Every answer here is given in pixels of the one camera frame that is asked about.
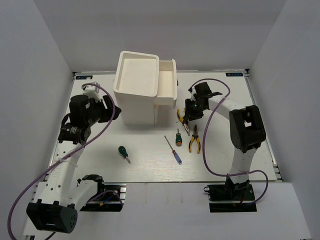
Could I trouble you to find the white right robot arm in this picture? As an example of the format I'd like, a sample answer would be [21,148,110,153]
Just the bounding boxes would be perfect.
[181,78,267,202]

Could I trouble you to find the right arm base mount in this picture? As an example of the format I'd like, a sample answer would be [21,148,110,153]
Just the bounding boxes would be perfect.
[203,184,257,213]

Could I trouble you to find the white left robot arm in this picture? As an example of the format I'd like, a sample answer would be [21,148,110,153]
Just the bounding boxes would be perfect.
[26,93,121,234]

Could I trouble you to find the blue red long screwdriver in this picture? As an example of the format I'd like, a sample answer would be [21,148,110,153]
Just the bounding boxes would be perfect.
[164,136,182,165]

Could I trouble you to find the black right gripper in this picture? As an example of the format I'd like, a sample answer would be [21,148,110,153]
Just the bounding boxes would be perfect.
[184,98,207,121]

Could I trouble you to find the green orange stubby screwdriver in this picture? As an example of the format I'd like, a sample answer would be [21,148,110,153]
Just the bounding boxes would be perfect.
[175,129,183,147]

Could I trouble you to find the yellow long-nose pliers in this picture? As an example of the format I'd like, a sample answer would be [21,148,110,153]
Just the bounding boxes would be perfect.
[188,125,201,154]

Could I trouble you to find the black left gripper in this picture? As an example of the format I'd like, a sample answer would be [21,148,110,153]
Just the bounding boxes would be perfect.
[85,94,122,126]

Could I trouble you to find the white drawer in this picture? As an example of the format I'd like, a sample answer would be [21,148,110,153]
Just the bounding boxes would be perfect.
[155,59,178,109]

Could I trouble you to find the white drawer cabinet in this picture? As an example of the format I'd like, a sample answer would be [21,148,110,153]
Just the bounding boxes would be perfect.
[113,51,160,126]

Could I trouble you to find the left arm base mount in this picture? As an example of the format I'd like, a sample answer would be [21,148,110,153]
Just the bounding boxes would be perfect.
[80,183,127,213]

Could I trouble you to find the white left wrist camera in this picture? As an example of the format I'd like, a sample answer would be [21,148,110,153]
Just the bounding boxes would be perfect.
[81,82,102,102]

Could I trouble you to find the yellow black pliers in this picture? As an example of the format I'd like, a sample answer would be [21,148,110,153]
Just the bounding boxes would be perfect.
[176,109,190,136]

